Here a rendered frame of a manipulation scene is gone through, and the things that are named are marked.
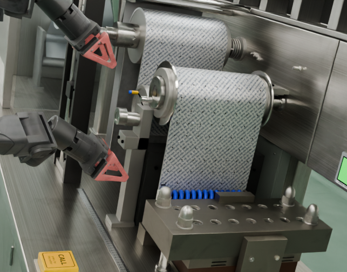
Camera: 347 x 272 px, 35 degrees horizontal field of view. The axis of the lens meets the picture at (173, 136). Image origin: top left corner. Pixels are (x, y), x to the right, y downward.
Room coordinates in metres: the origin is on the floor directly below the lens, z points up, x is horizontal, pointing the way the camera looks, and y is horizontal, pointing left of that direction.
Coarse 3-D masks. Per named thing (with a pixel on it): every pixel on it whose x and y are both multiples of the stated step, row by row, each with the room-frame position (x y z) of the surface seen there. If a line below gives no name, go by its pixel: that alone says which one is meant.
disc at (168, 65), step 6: (162, 66) 1.25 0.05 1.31; (168, 66) 1.22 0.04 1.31; (174, 72) 1.19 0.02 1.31; (174, 78) 1.19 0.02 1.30; (174, 84) 1.18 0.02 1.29; (174, 90) 1.18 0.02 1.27; (174, 96) 1.17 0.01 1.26; (174, 102) 1.17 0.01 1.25; (174, 108) 1.17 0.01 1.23; (168, 114) 1.18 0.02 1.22; (156, 120) 1.24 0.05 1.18; (162, 120) 1.21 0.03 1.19; (168, 120) 1.18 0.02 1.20
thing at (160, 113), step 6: (156, 72) 1.26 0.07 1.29; (162, 72) 1.23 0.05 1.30; (168, 72) 1.21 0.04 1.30; (168, 78) 1.19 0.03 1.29; (168, 84) 1.19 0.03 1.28; (264, 84) 1.31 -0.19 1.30; (168, 90) 1.18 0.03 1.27; (168, 96) 1.18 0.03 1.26; (168, 102) 1.18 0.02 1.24; (162, 108) 1.19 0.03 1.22; (168, 108) 1.18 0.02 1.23; (264, 108) 1.28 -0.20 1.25; (156, 114) 1.22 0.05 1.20; (162, 114) 1.19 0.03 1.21
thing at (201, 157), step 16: (176, 128) 1.18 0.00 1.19; (192, 128) 1.20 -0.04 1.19; (208, 128) 1.22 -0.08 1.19; (224, 128) 1.24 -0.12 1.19; (240, 128) 1.25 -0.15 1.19; (256, 128) 1.27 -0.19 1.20; (176, 144) 1.19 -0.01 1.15; (192, 144) 1.20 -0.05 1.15; (208, 144) 1.22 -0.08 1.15; (224, 144) 1.24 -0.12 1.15; (240, 144) 1.26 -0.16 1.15; (176, 160) 1.19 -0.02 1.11; (192, 160) 1.21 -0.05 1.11; (208, 160) 1.23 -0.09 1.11; (224, 160) 1.24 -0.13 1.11; (240, 160) 1.26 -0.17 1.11; (160, 176) 1.18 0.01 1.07; (176, 176) 1.19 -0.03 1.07; (192, 176) 1.21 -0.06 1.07; (208, 176) 1.23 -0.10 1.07; (224, 176) 1.25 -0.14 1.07; (240, 176) 1.27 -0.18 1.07
